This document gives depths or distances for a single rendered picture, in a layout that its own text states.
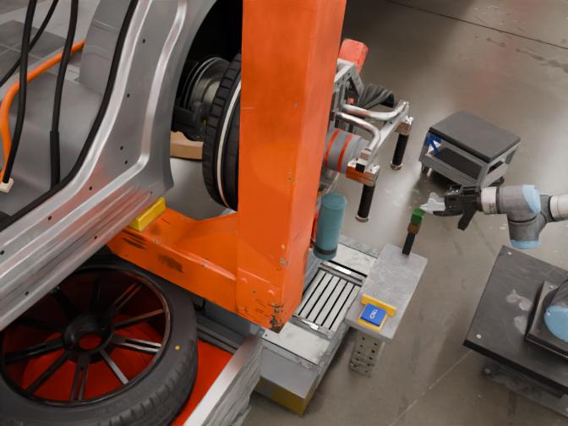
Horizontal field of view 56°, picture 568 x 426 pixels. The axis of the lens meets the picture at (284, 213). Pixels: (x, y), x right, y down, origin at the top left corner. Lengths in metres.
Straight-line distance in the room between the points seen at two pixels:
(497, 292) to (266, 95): 1.46
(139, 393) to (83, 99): 0.89
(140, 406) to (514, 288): 1.52
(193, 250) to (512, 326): 1.24
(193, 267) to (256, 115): 0.64
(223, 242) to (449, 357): 1.24
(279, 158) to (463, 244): 1.84
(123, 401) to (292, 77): 0.98
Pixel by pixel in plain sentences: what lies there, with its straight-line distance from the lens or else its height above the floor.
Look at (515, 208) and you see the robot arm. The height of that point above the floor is 0.83.
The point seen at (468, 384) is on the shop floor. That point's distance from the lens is 2.39.
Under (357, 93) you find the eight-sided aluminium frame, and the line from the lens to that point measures 1.99.
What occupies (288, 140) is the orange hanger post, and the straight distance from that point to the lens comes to 1.20.
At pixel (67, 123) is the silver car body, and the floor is 1.01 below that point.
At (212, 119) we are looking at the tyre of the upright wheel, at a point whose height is 1.01.
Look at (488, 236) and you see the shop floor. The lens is 3.05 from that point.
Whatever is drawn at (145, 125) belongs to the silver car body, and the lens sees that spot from 1.62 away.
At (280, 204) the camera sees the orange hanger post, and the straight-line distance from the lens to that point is 1.31.
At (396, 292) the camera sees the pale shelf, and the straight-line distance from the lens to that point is 1.96.
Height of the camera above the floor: 1.88
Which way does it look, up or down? 41 degrees down
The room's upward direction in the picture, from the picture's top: 6 degrees clockwise
